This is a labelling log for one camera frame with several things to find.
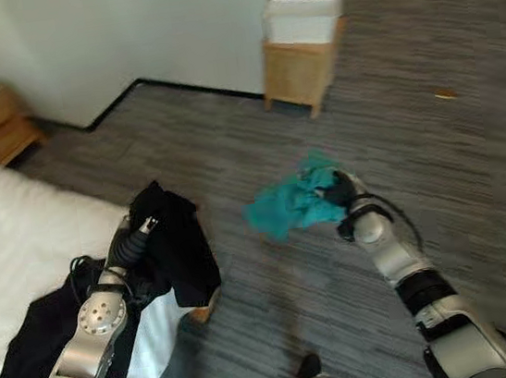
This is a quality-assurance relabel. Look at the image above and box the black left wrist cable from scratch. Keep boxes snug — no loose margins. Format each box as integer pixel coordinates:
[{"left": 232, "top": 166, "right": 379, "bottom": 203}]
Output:
[{"left": 64, "top": 251, "right": 110, "bottom": 307}]

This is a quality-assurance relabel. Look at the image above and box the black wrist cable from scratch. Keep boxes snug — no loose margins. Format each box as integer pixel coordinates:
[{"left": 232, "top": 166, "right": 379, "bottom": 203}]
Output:
[
  {"left": 64, "top": 251, "right": 110, "bottom": 307},
  {"left": 365, "top": 187, "right": 430, "bottom": 258}
]

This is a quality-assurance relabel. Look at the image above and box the wooden laundry basket white liner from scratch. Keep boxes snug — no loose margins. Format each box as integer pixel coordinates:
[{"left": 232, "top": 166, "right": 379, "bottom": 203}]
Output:
[{"left": 250, "top": 0, "right": 362, "bottom": 126}]

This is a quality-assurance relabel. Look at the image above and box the white bed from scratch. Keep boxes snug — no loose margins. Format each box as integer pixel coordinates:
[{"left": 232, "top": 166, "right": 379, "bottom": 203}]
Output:
[{"left": 0, "top": 116, "right": 223, "bottom": 378}]

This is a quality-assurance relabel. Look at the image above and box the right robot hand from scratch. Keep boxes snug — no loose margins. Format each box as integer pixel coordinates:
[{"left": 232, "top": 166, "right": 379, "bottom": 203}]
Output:
[{"left": 320, "top": 165, "right": 372, "bottom": 215}]

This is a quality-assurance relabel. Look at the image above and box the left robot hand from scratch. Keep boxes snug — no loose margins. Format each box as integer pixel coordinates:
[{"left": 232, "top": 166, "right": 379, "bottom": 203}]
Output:
[{"left": 101, "top": 212, "right": 167, "bottom": 271}]

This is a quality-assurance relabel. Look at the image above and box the small brown floor scrap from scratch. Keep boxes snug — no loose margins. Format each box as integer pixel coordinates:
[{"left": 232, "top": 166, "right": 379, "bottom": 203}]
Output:
[{"left": 433, "top": 86, "right": 460, "bottom": 104}]

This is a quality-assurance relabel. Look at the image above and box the black garment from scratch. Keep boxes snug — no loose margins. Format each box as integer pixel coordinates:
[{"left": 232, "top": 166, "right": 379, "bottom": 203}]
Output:
[{"left": 0, "top": 173, "right": 235, "bottom": 378}]

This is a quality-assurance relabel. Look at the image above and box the teal garment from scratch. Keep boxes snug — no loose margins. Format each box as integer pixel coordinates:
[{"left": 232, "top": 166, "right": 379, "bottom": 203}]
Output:
[{"left": 234, "top": 144, "right": 356, "bottom": 249}]

